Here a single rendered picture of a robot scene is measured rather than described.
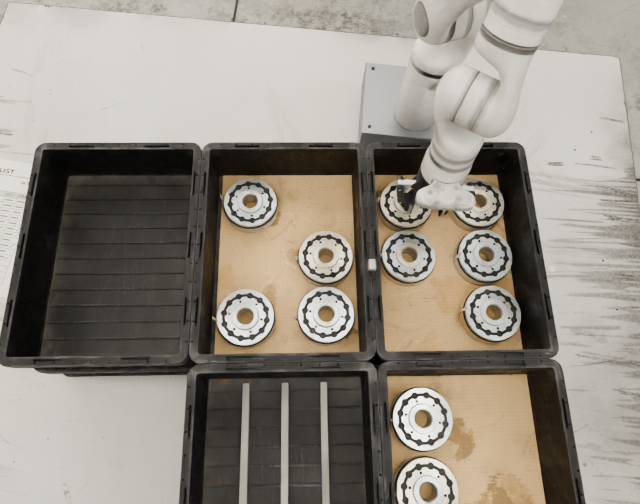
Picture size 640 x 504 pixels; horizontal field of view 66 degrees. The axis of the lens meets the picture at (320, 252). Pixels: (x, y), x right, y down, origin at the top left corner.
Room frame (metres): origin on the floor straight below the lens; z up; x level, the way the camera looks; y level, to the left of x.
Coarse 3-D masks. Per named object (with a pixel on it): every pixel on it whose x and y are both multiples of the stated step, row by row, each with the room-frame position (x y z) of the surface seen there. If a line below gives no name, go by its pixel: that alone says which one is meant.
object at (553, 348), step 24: (384, 144) 0.49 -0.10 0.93; (408, 144) 0.50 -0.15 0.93; (504, 144) 0.51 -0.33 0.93; (528, 192) 0.42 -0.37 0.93; (528, 216) 0.37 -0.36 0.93; (552, 312) 0.20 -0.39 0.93; (384, 336) 0.14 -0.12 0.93; (552, 336) 0.16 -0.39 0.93; (384, 360) 0.10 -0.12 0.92; (408, 360) 0.10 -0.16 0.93
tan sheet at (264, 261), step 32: (224, 192) 0.41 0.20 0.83; (288, 192) 0.42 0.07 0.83; (320, 192) 0.43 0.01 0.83; (224, 224) 0.34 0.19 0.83; (288, 224) 0.36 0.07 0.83; (320, 224) 0.36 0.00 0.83; (352, 224) 0.37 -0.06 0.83; (224, 256) 0.28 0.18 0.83; (256, 256) 0.28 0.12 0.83; (288, 256) 0.29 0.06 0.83; (320, 256) 0.30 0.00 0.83; (224, 288) 0.22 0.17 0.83; (256, 288) 0.22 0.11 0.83; (288, 288) 0.23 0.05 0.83; (352, 288) 0.24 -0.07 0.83; (288, 320) 0.17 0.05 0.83; (224, 352) 0.10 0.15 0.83; (256, 352) 0.10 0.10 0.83; (288, 352) 0.11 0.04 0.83; (320, 352) 0.11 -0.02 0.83
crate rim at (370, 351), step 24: (216, 144) 0.46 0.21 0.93; (240, 144) 0.47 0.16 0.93; (264, 144) 0.47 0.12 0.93; (288, 144) 0.47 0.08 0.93; (312, 144) 0.48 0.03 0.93; (336, 144) 0.48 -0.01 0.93; (360, 144) 0.49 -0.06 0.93; (360, 168) 0.44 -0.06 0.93; (360, 192) 0.39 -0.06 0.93; (360, 216) 0.34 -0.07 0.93; (192, 312) 0.15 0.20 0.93; (192, 336) 0.11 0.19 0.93; (192, 360) 0.07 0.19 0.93; (216, 360) 0.07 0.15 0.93; (240, 360) 0.08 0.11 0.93; (264, 360) 0.08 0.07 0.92; (288, 360) 0.08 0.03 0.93; (312, 360) 0.09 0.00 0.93; (336, 360) 0.09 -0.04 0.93; (360, 360) 0.09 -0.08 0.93
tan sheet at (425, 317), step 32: (384, 224) 0.37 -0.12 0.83; (448, 224) 0.39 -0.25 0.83; (448, 256) 0.32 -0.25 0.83; (480, 256) 0.32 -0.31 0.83; (384, 288) 0.24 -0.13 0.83; (416, 288) 0.25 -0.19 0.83; (448, 288) 0.25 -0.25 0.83; (512, 288) 0.27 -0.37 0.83; (384, 320) 0.18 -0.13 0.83; (416, 320) 0.19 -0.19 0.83; (448, 320) 0.19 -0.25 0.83
